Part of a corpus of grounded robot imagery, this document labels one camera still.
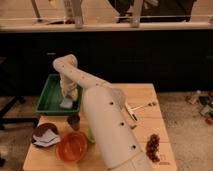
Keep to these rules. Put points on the brown grape bunch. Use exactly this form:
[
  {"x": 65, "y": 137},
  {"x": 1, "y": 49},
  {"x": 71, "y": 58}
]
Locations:
[{"x": 152, "y": 147}]

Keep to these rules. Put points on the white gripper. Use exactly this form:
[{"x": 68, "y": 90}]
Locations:
[{"x": 70, "y": 91}]

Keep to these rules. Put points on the thin white skewer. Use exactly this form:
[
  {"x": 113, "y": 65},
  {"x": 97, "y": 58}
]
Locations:
[{"x": 145, "y": 105}]

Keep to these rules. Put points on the dark metal cup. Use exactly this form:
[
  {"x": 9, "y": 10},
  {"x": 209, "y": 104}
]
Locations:
[{"x": 74, "y": 122}]

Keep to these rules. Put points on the small green cup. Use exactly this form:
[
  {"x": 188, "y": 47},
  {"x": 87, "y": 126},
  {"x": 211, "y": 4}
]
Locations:
[{"x": 90, "y": 136}]

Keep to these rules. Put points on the green plastic tray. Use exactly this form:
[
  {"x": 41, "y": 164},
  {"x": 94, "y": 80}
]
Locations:
[{"x": 51, "y": 97}]

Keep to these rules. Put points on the grey folded cloth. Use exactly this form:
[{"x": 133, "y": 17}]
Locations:
[{"x": 49, "y": 138}]

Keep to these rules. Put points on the orange bowl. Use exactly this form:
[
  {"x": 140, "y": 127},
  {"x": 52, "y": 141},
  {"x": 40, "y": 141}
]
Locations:
[{"x": 72, "y": 147}]

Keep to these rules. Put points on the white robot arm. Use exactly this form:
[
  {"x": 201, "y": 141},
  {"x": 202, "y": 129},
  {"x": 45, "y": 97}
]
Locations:
[{"x": 102, "y": 105}]

